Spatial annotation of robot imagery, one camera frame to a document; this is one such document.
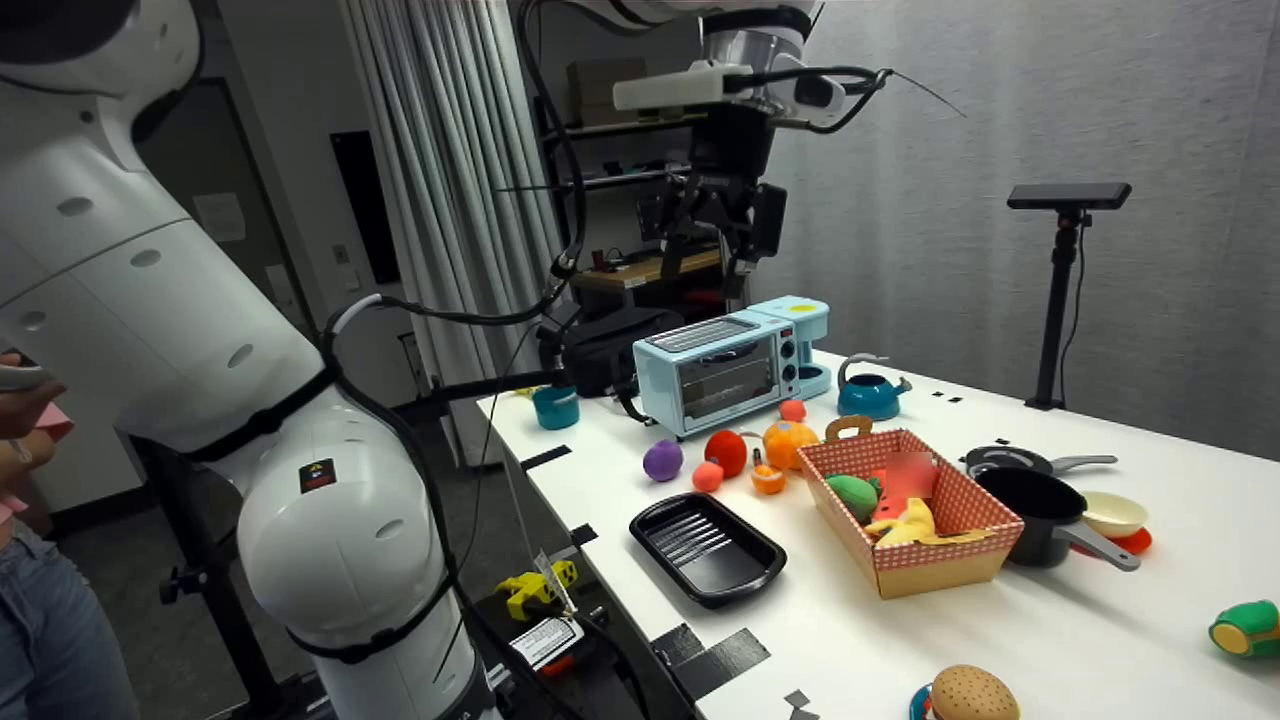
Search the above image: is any yellow banana plush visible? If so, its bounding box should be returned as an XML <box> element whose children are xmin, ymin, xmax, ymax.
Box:
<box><xmin>862</xmin><ymin>494</ymin><xmax>994</xmax><ymax>554</ymax></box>

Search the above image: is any yellow clamp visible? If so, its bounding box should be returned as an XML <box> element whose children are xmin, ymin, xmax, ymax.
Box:
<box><xmin>492</xmin><ymin>558</ymin><xmax>585</xmax><ymax>625</ymax></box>

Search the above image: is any black grill tray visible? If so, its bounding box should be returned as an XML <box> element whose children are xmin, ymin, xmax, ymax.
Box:
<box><xmin>622</xmin><ymin>488</ymin><xmax>790</xmax><ymax>614</ymax></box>

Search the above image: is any white curtain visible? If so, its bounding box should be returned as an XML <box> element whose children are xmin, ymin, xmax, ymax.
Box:
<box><xmin>334</xmin><ymin>0</ymin><xmax>572</xmax><ymax>392</ymax></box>

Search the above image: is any white and red tag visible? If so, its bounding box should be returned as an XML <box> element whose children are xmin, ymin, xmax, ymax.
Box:
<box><xmin>509</xmin><ymin>614</ymin><xmax>588</xmax><ymax>678</ymax></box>

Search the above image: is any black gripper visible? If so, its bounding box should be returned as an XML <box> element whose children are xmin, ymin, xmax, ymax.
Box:
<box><xmin>645</xmin><ymin>99</ymin><xmax>790</xmax><ymax>275</ymax></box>

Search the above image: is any purple eggplant plush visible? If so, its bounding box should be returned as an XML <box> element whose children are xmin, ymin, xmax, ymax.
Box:
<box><xmin>641</xmin><ymin>436</ymin><xmax>689</xmax><ymax>488</ymax></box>

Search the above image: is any green toy vegetable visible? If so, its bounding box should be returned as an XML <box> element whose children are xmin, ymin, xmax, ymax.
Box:
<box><xmin>1203</xmin><ymin>598</ymin><xmax>1280</xmax><ymax>666</ymax></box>

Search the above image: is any teal toy kettle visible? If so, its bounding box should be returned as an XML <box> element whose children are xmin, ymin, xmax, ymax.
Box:
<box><xmin>837</xmin><ymin>353</ymin><xmax>914</xmax><ymax>423</ymax></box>

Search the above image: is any cream toy bowl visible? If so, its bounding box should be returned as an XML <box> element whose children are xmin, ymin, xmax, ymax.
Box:
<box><xmin>1079</xmin><ymin>488</ymin><xmax>1151</xmax><ymax>544</ymax></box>

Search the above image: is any background shelf rack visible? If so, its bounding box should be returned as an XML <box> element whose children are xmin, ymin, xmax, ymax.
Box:
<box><xmin>536</xmin><ymin>53</ymin><xmax>732</xmax><ymax>298</ymax></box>

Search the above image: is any black camera tripod stand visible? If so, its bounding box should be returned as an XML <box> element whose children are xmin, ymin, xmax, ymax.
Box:
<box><xmin>1003</xmin><ymin>179</ymin><xmax>1135</xmax><ymax>414</ymax></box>

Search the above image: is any toy burger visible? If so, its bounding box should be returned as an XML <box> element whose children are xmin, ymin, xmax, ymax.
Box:
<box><xmin>922</xmin><ymin>660</ymin><xmax>1022</xmax><ymax>720</ymax></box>

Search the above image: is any teal toy cup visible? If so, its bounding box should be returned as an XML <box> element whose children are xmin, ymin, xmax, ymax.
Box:
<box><xmin>527</xmin><ymin>382</ymin><xmax>585</xmax><ymax>433</ymax></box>

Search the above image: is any orange toy plate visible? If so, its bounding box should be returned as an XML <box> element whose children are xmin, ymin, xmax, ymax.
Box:
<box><xmin>1108</xmin><ymin>526</ymin><xmax>1159</xmax><ymax>562</ymax></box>

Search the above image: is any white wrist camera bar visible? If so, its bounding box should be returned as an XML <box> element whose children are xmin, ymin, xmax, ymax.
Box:
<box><xmin>607</xmin><ymin>61</ymin><xmax>737</xmax><ymax>118</ymax></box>

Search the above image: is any green avocado plush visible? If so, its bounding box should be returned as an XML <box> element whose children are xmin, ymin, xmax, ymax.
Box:
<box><xmin>825</xmin><ymin>472</ymin><xmax>883</xmax><ymax>526</ymax></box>

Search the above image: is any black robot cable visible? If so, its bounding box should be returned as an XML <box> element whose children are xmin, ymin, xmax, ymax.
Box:
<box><xmin>318</xmin><ymin>256</ymin><xmax>579</xmax><ymax>404</ymax></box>

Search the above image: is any grey toy pan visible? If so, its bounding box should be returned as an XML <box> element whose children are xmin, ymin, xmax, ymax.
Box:
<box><xmin>957</xmin><ymin>439</ymin><xmax>1121</xmax><ymax>483</ymax></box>

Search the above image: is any red apple plush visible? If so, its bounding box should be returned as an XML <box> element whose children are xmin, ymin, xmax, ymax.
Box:
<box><xmin>698</xmin><ymin>428</ymin><xmax>753</xmax><ymax>480</ymax></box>

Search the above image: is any black toy pot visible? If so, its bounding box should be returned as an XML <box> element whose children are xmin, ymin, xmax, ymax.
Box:
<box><xmin>971</xmin><ymin>463</ymin><xmax>1142</xmax><ymax>577</ymax></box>

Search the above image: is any person's hand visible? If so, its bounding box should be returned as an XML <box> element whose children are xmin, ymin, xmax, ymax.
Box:
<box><xmin>0</xmin><ymin>376</ymin><xmax>70</xmax><ymax>499</ymax></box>

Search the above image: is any red watermelon slice plush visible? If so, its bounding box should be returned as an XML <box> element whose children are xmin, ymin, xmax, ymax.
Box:
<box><xmin>872</xmin><ymin>452</ymin><xmax>945</xmax><ymax>528</ymax></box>

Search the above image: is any light blue toy oven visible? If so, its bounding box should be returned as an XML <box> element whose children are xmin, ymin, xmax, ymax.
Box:
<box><xmin>627</xmin><ymin>291</ymin><xmax>831</xmax><ymax>439</ymax></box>

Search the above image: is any black stand pole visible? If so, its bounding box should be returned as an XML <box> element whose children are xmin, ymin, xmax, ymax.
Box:
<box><xmin>131</xmin><ymin>436</ymin><xmax>289</xmax><ymax>716</ymax></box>

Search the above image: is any black tape patch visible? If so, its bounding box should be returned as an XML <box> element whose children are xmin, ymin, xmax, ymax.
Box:
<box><xmin>647</xmin><ymin>620</ymin><xmax>774</xmax><ymax>704</ymax></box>

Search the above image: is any orange slice plush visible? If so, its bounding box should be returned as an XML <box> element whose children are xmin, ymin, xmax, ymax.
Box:
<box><xmin>746</xmin><ymin>452</ymin><xmax>790</xmax><ymax>499</ymax></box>

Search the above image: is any black bag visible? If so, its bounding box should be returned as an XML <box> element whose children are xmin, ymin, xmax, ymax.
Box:
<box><xmin>557</xmin><ymin>306</ymin><xmax>691</xmax><ymax>401</ymax></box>

